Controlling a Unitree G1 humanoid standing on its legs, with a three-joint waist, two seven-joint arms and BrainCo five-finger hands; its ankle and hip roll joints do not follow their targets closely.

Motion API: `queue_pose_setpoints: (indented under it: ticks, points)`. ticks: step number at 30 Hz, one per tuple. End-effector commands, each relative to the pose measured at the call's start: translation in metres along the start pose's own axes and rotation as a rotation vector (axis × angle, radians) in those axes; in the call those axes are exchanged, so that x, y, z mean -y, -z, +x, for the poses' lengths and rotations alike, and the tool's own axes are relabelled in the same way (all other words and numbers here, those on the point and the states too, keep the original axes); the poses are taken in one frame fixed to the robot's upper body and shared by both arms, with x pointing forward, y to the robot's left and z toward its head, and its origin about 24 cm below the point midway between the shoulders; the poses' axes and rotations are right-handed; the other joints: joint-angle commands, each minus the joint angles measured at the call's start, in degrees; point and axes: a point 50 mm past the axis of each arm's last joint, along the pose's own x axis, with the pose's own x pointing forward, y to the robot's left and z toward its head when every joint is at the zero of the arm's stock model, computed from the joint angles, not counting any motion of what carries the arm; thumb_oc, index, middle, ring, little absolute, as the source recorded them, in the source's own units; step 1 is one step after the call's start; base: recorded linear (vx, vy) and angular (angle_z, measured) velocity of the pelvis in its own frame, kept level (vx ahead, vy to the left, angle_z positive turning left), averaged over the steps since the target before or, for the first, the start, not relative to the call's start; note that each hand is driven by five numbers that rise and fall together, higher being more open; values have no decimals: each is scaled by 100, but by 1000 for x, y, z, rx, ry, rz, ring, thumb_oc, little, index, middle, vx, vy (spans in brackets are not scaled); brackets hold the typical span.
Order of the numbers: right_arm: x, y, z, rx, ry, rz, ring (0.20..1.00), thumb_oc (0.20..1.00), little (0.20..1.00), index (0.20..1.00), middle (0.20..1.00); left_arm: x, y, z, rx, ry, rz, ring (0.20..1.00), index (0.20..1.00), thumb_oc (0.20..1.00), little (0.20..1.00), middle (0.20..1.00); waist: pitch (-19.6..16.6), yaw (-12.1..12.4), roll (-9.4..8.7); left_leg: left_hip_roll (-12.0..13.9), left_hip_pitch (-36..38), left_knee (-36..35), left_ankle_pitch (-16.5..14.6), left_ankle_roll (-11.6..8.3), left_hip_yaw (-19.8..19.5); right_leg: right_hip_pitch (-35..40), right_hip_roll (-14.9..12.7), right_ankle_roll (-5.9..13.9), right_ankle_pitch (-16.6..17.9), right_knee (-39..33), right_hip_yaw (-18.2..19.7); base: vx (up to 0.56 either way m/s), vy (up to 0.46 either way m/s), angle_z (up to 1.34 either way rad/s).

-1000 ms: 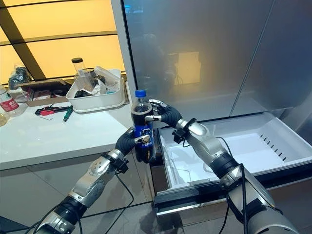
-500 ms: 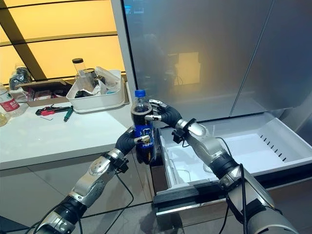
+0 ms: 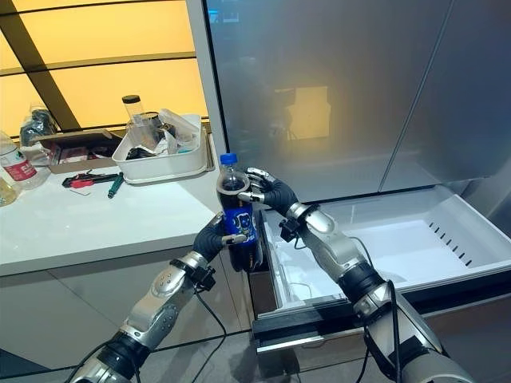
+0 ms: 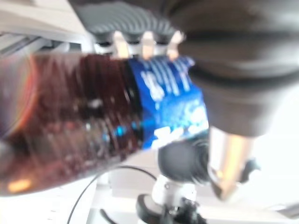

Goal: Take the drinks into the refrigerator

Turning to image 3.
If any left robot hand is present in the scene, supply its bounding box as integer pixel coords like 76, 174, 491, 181
192, 213, 248, 263

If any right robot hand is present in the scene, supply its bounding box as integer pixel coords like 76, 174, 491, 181
236, 167, 299, 219

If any blue label cola bottle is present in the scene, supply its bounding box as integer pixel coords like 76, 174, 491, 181
216, 152, 263, 273

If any white refrigerator drawer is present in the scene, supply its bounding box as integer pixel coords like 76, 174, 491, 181
250, 184, 511, 356

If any silver refrigerator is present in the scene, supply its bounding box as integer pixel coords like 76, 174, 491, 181
186, 0, 511, 236

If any white plastic tray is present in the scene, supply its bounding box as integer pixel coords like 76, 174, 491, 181
112, 113, 216, 185

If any clear plastic lid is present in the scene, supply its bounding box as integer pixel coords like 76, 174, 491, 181
158, 108, 203, 156

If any red black utility knife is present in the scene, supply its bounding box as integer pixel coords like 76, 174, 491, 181
61, 172, 119, 189

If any clear jar black lid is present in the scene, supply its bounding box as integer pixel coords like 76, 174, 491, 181
121, 94, 145, 135

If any brown cardboard box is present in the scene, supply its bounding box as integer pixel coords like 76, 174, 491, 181
28, 128, 125, 175

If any red label water bottle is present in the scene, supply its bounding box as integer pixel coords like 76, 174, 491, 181
0, 129, 48, 191

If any clear plastic bag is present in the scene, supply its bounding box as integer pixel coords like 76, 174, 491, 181
18, 102, 61, 165

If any yellow liquid bottle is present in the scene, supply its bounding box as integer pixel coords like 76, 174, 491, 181
0, 175, 19, 207

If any green handle screwdriver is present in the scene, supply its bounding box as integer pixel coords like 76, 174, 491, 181
105, 172, 125, 199

